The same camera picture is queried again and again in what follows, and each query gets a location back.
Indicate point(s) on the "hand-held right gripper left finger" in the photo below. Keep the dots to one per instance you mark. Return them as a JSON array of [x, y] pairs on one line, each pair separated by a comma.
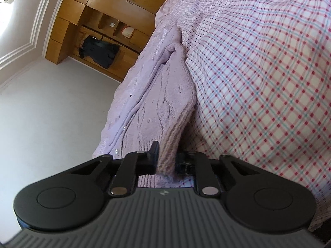
[[154, 155]]

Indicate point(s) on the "bed with pink checked sheet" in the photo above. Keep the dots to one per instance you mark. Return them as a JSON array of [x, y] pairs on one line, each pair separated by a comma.
[[258, 82]]

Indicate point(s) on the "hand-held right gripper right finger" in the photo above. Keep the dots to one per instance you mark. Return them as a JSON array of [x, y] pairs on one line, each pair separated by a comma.
[[185, 167]]

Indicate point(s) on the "wooden wardrobe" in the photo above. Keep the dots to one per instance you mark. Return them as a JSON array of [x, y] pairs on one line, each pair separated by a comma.
[[77, 5]]

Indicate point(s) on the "lilac knitted cardigan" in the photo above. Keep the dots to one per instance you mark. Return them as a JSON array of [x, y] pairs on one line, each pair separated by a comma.
[[160, 103]]

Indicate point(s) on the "black hanging dress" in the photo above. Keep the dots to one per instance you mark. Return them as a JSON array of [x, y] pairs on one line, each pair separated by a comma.
[[99, 50]]

